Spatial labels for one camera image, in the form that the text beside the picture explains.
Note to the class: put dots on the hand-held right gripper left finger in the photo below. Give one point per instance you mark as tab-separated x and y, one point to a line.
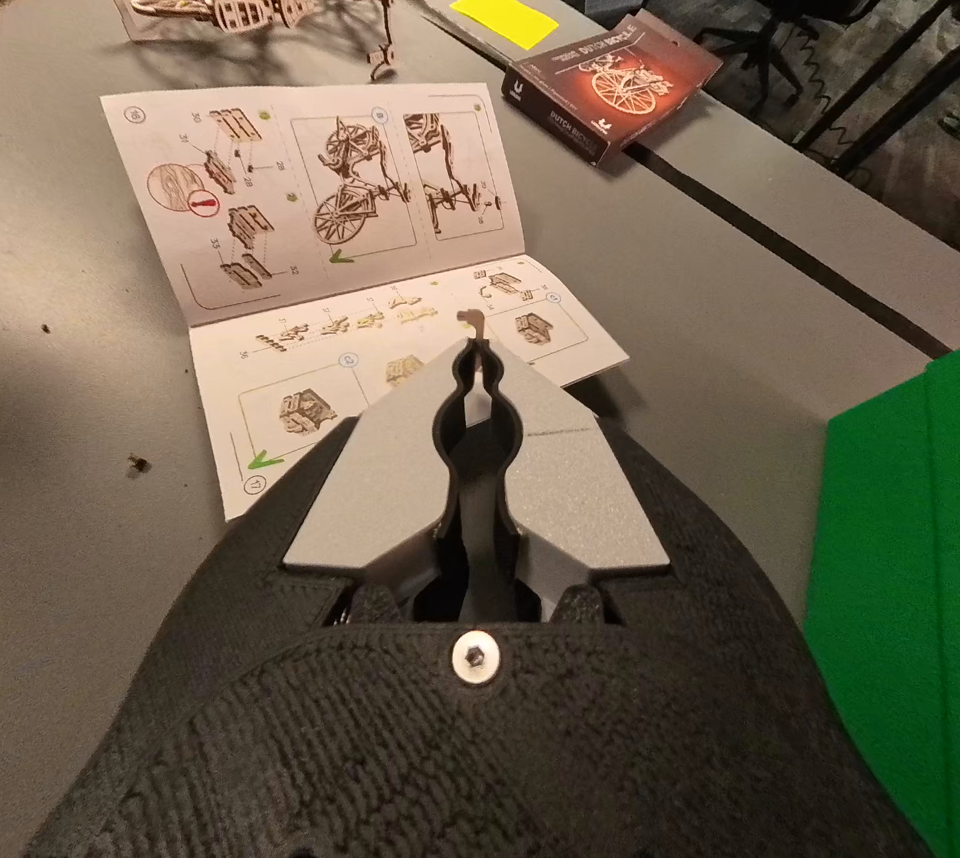
375	490

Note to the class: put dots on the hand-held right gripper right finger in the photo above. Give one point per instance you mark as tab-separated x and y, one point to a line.
577	490

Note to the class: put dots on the small wooden hook part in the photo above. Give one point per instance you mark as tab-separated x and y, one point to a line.
471	322

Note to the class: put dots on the dark red model kit box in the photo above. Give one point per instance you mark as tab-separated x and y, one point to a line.
622	78

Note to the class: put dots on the small wood scrap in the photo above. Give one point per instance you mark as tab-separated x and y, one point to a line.
138	465

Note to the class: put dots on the green plastic bin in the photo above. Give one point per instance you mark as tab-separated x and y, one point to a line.
892	573

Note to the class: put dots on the open instruction booklet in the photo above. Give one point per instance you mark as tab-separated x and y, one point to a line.
450	123

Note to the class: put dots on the yellow sticky note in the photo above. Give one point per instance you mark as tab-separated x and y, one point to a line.
504	14

